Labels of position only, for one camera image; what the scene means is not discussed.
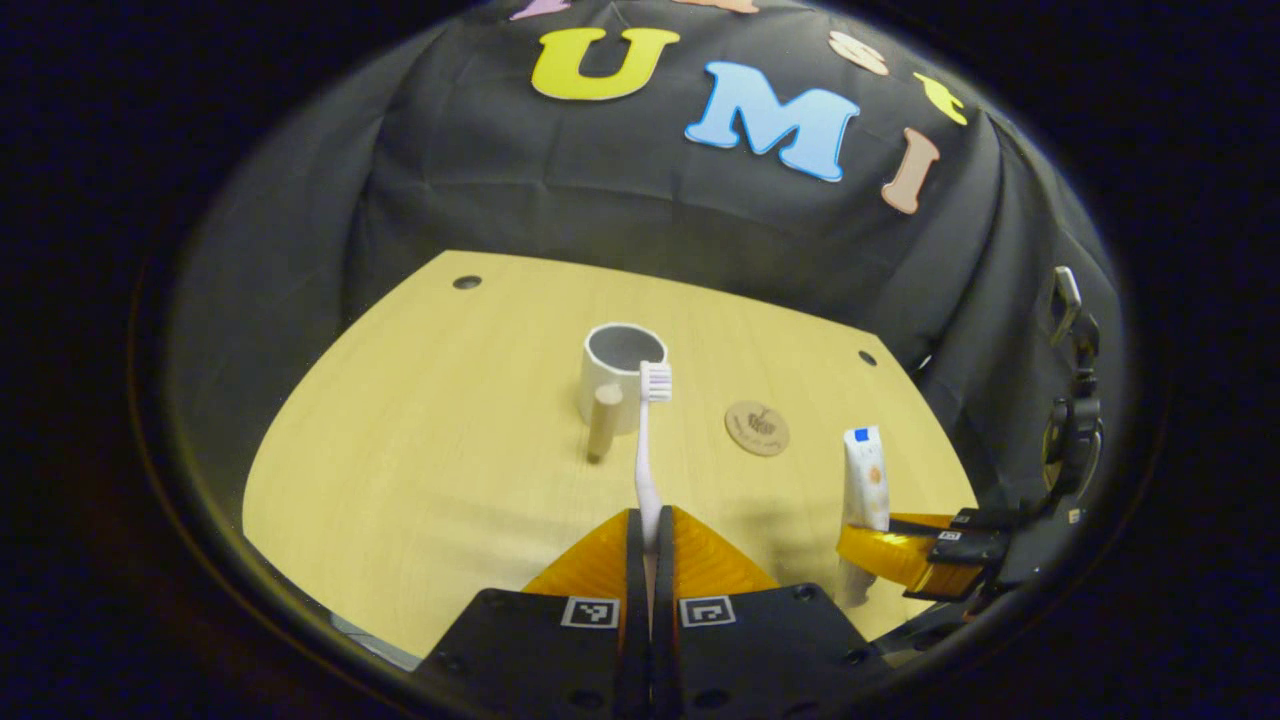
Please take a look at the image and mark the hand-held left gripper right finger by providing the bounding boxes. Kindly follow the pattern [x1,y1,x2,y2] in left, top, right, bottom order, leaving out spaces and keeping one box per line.
[654,505,893,720]

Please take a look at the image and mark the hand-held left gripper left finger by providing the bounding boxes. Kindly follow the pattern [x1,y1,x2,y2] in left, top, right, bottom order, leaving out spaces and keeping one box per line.
[413,507,654,720]

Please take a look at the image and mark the white toothpaste tube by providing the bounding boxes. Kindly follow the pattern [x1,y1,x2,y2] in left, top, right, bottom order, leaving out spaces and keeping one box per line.
[835,426,892,609]

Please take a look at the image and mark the pink and white toothbrush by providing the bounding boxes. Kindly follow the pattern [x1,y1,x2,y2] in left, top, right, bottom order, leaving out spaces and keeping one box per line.
[636,361,674,641]

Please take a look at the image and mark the round brown coaster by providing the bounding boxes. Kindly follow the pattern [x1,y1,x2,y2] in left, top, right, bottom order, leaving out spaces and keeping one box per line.
[724,400,791,458]

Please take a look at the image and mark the white cup with wooden handle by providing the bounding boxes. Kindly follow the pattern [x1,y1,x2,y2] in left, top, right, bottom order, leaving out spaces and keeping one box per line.
[579,321,669,464]

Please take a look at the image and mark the light wooden desktop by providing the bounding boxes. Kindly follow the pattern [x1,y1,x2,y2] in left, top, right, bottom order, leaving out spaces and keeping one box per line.
[242,249,979,661]

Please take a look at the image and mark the black backdrop cloth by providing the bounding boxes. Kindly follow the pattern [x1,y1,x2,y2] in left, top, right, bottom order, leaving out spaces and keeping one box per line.
[165,0,1126,521]

